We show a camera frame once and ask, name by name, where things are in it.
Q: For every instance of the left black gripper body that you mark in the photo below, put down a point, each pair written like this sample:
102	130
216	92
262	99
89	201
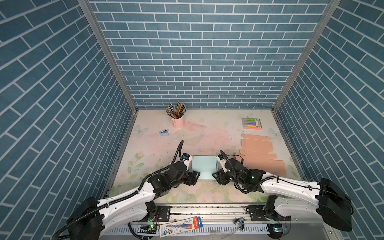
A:
192	177

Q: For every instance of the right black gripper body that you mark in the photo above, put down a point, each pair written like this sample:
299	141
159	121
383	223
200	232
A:
220	177

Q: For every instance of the light blue paper box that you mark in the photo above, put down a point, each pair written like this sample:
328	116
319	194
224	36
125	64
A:
206	166

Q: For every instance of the pink paper box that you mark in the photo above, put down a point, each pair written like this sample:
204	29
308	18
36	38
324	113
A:
258	153

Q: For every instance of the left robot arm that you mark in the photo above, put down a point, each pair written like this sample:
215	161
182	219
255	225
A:
93	218

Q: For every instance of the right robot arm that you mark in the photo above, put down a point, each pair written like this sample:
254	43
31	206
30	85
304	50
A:
317	200

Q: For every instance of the small metal clip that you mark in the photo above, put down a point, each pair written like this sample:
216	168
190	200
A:
240	223

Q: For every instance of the red blue white package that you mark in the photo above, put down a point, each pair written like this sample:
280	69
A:
179	227

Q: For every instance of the pink pencil bucket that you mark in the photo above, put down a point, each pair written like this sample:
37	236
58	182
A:
178	123

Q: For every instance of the pack of coloured markers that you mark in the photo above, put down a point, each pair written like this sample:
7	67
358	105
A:
252	124

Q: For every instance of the bundle of coloured pencils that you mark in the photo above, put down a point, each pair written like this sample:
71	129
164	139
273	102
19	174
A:
176	111

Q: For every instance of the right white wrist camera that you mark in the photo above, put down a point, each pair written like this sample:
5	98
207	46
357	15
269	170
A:
222	160

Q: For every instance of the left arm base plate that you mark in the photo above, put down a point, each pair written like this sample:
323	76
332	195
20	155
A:
156	214

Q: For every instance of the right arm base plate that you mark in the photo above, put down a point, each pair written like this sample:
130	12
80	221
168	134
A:
262	213

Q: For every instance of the aluminium mounting rail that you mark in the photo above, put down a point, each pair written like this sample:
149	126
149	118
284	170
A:
219	220

